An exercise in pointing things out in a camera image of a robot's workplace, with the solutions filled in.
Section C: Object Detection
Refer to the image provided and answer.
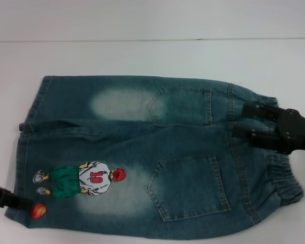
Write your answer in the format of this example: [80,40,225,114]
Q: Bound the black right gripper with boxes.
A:
[233,102,305,156]

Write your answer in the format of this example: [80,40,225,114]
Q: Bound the blue denim shorts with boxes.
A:
[5,75,304,238]

